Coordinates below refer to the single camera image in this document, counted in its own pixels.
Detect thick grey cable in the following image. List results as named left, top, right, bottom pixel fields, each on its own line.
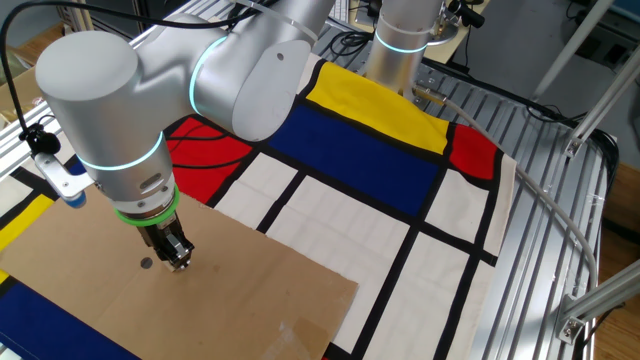
left=412, top=84, right=600, bottom=292

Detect brown cardboard box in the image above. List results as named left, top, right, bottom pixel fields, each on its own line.
left=0, top=63, right=44, bottom=124

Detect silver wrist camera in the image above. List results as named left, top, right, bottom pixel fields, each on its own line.
left=33, top=149, right=97, bottom=209

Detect black cable bundle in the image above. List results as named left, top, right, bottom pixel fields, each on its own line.
left=524, top=102, right=622, bottom=211
left=327, top=0, right=384, bottom=60

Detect brown cardboard sheet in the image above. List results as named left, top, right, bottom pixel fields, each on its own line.
left=0, top=191, right=360, bottom=360

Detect aluminium frame post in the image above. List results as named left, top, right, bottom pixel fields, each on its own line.
left=553, top=259, right=640, bottom=346
left=563, top=58, right=640, bottom=159
left=63, top=0, right=96, bottom=34

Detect thin grey diagonal pole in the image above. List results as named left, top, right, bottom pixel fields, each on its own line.
left=531, top=0, right=617, bottom=102

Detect black camera cable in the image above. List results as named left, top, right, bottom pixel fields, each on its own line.
left=0, top=0, right=281, bottom=156

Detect long aluminium frame rail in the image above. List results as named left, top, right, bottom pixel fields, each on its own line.
left=0, top=0, right=201, bottom=182

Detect black webcam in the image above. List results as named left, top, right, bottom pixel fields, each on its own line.
left=446, top=0, right=486, bottom=30

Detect colour block patterned cloth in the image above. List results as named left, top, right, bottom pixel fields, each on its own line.
left=0, top=58, right=518, bottom=360

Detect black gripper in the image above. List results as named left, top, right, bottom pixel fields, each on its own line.
left=143, top=219, right=195, bottom=272

